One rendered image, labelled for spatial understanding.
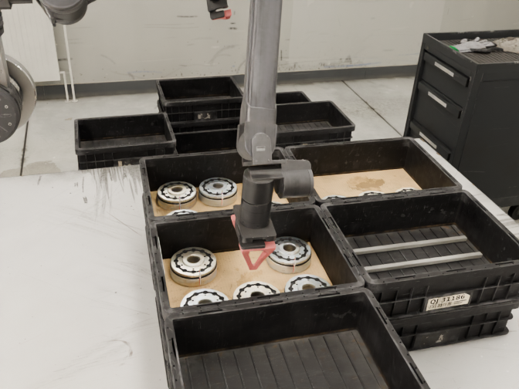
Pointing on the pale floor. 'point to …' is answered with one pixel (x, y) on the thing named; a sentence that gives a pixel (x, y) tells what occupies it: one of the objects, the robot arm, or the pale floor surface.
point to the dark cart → (470, 111)
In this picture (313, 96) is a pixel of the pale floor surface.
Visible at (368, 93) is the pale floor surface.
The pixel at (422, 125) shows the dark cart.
